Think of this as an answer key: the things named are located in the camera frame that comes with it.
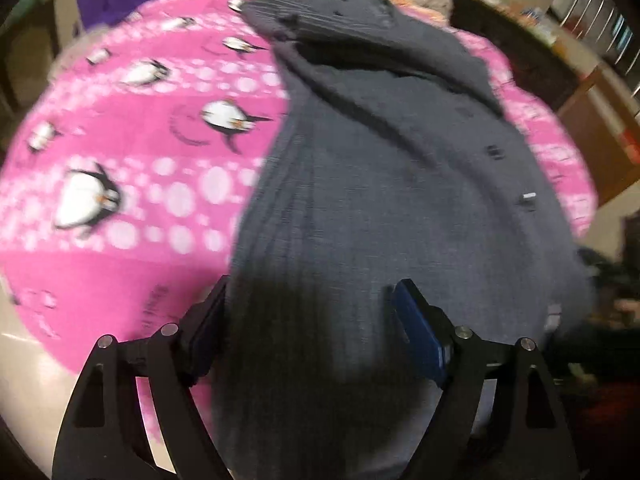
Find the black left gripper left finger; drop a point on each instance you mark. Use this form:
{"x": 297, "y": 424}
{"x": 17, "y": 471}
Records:
{"x": 132, "y": 414}

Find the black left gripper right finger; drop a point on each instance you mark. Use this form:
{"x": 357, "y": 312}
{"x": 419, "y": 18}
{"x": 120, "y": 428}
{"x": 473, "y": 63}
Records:
{"x": 498, "y": 416}

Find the grey striped suit jacket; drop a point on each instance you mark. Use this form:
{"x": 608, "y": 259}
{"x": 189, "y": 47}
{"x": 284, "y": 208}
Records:
{"x": 395, "y": 161}

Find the pink penguin bedspread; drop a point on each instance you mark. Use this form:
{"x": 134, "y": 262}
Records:
{"x": 124, "y": 190}

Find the dark wooden nightstand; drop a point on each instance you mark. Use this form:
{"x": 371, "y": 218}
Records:
{"x": 536, "y": 68}

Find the dark wooden chair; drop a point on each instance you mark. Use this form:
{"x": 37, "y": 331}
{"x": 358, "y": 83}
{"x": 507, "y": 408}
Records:
{"x": 29, "y": 45}

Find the metal shelf rack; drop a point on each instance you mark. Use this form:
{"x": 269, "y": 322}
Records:
{"x": 603, "y": 27}

